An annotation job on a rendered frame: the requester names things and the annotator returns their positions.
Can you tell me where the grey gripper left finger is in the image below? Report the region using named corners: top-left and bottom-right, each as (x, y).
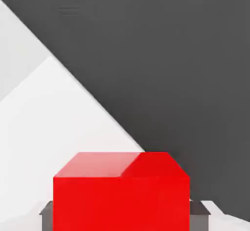
top-left (11, 200), bottom-right (54, 231)

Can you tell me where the small red cube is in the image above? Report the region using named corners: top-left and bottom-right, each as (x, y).
top-left (53, 151), bottom-right (190, 231)

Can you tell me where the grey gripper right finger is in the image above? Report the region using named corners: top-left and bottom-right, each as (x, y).
top-left (189, 199), bottom-right (250, 231)

